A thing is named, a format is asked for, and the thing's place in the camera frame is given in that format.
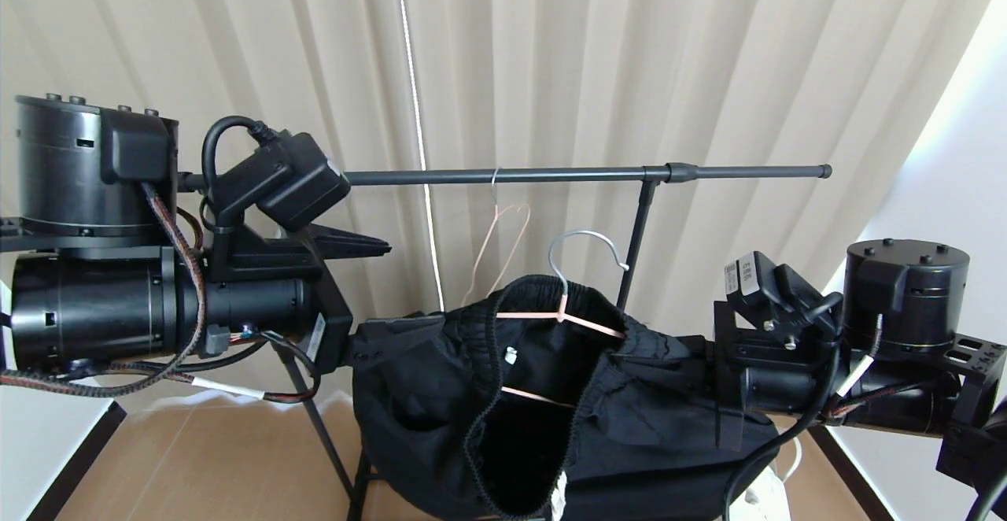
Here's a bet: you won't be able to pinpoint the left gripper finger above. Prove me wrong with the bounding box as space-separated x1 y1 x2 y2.
307 224 393 262
350 315 447 366

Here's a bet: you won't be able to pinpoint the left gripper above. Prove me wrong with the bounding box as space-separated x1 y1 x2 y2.
10 224 353 374

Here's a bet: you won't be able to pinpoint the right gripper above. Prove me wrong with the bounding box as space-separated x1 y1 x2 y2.
712 301 962 453

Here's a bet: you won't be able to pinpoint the white garment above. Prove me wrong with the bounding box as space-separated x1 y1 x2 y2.
728 466 791 521

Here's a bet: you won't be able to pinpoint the black shorts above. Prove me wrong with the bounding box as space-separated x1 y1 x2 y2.
352 275 780 521

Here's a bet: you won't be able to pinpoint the pink clothes hanger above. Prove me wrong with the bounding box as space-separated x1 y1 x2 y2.
496 230 630 409
460 167 532 307

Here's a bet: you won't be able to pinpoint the black clothes rack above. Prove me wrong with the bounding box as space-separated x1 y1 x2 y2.
177 163 833 521

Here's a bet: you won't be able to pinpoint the beige curtain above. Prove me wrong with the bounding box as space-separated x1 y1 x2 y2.
0 0 1007 419

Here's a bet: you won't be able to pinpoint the black cable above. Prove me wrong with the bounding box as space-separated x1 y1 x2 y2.
110 338 272 374
722 379 843 521
201 116 280 227
964 470 1007 521

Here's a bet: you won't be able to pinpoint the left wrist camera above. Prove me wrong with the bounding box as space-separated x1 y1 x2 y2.
206 131 352 274

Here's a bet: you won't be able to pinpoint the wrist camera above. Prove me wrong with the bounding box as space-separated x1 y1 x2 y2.
206 131 352 274
724 252 844 349

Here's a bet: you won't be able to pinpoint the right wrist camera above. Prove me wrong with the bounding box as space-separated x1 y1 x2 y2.
724 252 844 349

